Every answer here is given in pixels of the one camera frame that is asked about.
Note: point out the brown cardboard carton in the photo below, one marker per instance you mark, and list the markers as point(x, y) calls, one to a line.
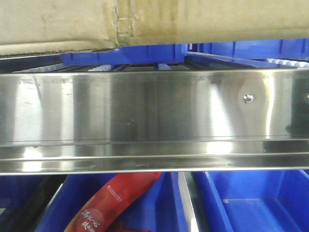
point(52, 26)

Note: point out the blue plastic bin upper middle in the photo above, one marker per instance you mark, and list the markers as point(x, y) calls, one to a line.
point(142, 54)

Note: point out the blue plastic bin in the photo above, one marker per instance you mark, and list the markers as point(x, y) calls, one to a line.
point(256, 49)
point(142, 54)
point(255, 201)
point(160, 209)

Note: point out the red snack package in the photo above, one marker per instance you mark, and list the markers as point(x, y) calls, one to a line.
point(102, 209)

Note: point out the blue plastic bin lower left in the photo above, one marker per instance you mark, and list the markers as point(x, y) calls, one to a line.
point(160, 209)

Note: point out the steel divider between bins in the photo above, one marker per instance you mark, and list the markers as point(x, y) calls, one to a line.
point(185, 183)

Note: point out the blue plastic bin lower right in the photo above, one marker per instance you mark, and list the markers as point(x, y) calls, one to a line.
point(255, 201)

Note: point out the blue plastic bin upper right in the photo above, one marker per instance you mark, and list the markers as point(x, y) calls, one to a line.
point(256, 49)

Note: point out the silver screw on rail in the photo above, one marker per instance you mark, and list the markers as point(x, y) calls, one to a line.
point(248, 98)

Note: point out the stainless steel shelf rail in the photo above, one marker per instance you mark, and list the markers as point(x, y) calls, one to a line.
point(115, 122)

